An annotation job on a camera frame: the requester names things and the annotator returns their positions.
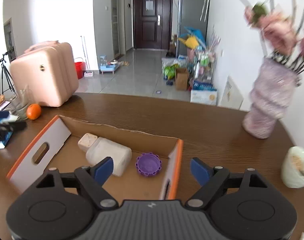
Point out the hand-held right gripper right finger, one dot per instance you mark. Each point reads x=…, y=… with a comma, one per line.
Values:
x=199, y=172

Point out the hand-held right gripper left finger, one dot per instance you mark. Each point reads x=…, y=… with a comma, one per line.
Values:
x=104, y=171

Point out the white plastic bottle beige cap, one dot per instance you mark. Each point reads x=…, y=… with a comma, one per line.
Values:
x=109, y=155

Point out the cardboard box orange rim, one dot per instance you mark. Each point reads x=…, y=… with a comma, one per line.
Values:
x=132, y=140

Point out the purple ridged lid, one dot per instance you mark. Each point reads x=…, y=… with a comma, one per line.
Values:
x=148, y=165

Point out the clear glass cup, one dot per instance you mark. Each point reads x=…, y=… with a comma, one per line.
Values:
x=21, y=105

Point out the orange fruit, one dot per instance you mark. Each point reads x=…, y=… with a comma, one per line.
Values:
x=33, y=111

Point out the pink hard-shell suitcase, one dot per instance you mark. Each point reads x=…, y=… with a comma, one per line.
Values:
x=47, y=75

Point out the white and blue carton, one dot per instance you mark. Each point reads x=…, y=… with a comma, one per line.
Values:
x=204, y=95

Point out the red plastic bucket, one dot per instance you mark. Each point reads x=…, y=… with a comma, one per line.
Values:
x=78, y=70

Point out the small brown cardboard box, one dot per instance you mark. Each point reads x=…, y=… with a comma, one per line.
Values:
x=182, y=78

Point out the white ceramic bowl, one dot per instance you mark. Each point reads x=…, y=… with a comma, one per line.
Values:
x=295, y=167

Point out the white mop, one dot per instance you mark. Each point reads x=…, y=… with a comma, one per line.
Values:
x=87, y=62

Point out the pale purple textured vase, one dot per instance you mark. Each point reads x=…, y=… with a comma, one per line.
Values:
x=272, y=97

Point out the green plastic bag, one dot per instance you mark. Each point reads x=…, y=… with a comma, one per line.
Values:
x=171, y=71

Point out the blue pet water feeder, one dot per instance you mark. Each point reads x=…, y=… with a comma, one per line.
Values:
x=107, y=66

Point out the yellow plastic dustpan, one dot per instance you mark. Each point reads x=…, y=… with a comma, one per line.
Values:
x=189, y=41

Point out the blue plastic bag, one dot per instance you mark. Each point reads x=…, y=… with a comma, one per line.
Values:
x=198, y=35

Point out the grey refrigerator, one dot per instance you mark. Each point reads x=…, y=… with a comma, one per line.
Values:
x=189, y=17

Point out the dark brown entrance door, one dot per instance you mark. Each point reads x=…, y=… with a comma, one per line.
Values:
x=152, y=17

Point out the dried pink flowers bouquet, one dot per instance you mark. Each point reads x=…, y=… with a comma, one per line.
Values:
x=277, y=27

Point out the black camera tripod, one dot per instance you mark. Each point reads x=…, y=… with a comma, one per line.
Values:
x=7, y=75

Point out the white board leaning on wall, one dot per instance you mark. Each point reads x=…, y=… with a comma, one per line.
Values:
x=232, y=93

